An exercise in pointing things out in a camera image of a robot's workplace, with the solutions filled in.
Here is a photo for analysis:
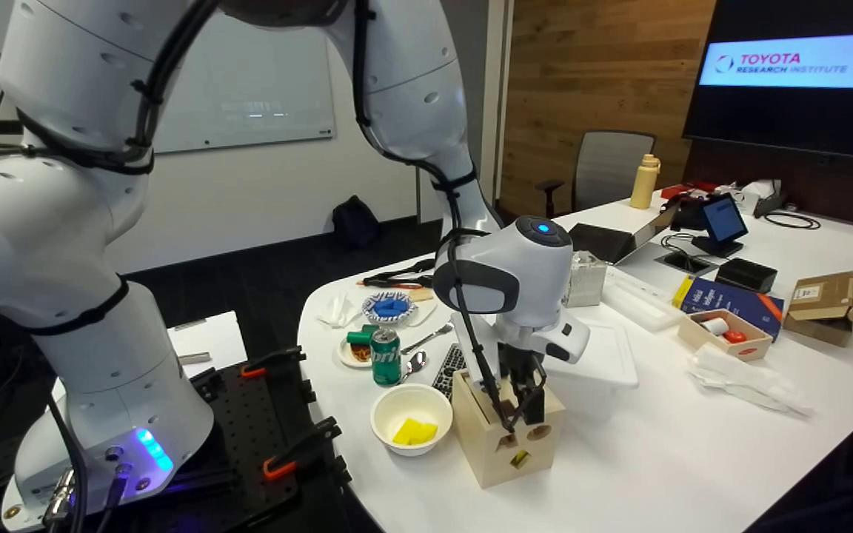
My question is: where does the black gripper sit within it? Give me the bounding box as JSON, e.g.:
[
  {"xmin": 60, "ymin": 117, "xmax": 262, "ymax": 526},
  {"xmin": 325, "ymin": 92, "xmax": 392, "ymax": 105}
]
[{"xmin": 498, "ymin": 344, "xmax": 549, "ymax": 431}]

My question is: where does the wooden shape sorter box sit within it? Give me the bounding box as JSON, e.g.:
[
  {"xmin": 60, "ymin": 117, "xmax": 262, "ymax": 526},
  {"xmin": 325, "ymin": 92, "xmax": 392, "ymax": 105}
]
[{"xmin": 454, "ymin": 370, "xmax": 567, "ymax": 489}]

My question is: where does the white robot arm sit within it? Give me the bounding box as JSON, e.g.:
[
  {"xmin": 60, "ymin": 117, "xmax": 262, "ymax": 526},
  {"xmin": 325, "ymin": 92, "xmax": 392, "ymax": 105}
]
[{"xmin": 0, "ymin": 0, "xmax": 589, "ymax": 533}]

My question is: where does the open cardboard box black lid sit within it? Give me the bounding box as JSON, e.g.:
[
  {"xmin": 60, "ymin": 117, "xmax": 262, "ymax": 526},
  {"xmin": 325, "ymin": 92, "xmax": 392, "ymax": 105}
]
[{"xmin": 570, "ymin": 209, "xmax": 673, "ymax": 264}]

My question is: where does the white plastic bin lid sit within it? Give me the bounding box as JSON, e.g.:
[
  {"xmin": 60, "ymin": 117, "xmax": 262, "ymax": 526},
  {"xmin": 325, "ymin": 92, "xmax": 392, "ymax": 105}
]
[{"xmin": 544, "ymin": 317, "xmax": 639, "ymax": 388}]

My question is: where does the white bowl with yellow sponge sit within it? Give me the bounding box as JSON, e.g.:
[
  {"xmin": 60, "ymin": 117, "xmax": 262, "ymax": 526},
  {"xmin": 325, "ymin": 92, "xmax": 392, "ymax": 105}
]
[{"xmin": 370, "ymin": 381, "xmax": 454, "ymax": 456}]

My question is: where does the green can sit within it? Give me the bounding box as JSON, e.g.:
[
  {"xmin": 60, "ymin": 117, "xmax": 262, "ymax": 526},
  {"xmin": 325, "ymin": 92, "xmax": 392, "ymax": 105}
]
[{"xmin": 374, "ymin": 327, "xmax": 402, "ymax": 384}]

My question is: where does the clear plastic container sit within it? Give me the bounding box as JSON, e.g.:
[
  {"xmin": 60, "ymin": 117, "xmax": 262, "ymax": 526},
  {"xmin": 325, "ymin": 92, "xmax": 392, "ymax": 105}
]
[{"xmin": 602, "ymin": 268, "xmax": 681, "ymax": 332}]

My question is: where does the blue and white plate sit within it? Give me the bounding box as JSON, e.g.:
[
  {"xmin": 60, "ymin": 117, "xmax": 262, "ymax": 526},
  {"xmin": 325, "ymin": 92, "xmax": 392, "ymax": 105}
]
[{"xmin": 365, "ymin": 292, "xmax": 416, "ymax": 324}]

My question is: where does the black marker tool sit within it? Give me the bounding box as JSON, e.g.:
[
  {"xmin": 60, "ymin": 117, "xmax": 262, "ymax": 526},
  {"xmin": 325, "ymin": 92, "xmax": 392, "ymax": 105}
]
[{"xmin": 365, "ymin": 258, "xmax": 435, "ymax": 286}]

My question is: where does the white plastic bag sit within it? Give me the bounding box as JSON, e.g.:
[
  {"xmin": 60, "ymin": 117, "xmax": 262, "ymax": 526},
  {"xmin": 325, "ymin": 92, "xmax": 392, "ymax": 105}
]
[{"xmin": 687, "ymin": 344, "xmax": 814, "ymax": 418}]

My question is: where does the wooden tray with items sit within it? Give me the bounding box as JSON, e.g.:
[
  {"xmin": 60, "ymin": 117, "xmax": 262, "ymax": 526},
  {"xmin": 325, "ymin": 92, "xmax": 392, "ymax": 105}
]
[{"xmin": 679, "ymin": 308, "xmax": 770, "ymax": 361}]

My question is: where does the black backpack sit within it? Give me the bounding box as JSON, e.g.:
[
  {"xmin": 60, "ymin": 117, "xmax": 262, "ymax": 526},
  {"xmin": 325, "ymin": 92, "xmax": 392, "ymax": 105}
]
[{"xmin": 333, "ymin": 195, "xmax": 379, "ymax": 247}]

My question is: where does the black small box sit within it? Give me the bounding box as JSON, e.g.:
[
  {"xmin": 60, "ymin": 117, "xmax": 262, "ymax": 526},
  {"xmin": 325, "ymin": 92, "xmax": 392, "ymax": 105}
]
[{"xmin": 718, "ymin": 258, "xmax": 775, "ymax": 292}]

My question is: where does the grey office chair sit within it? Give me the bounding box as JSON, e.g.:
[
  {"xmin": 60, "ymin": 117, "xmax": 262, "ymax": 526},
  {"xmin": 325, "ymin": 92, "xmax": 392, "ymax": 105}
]
[{"xmin": 540, "ymin": 129, "xmax": 654, "ymax": 215}]

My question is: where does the yellow mustard bottle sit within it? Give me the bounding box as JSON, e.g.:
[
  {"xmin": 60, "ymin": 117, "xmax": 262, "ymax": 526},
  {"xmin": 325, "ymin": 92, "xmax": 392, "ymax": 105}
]
[{"xmin": 632, "ymin": 154, "xmax": 660, "ymax": 209}]

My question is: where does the small tablet display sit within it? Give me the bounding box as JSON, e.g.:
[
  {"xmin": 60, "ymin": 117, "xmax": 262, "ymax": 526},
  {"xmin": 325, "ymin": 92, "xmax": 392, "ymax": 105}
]
[{"xmin": 692, "ymin": 195, "xmax": 747, "ymax": 258}]

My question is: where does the whiteboard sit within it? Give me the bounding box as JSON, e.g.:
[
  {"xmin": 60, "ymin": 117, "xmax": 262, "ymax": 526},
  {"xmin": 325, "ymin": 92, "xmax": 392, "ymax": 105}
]
[{"xmin": 155, "ymin": 10, "xmax": 334, "ymax": 154}]

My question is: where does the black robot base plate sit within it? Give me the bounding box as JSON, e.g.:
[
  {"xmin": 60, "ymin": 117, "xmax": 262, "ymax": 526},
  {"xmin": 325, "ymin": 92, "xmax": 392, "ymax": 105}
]
[{"xmin": 152, "ymin": 348, "xmax": 349, "ymax": 533}]

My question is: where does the wall television screen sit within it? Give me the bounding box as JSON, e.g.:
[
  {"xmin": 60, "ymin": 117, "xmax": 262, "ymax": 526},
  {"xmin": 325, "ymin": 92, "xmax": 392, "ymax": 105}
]
[{"xmin": 684, "ymin": 0, "xmax": 853, "ymax": 157}]

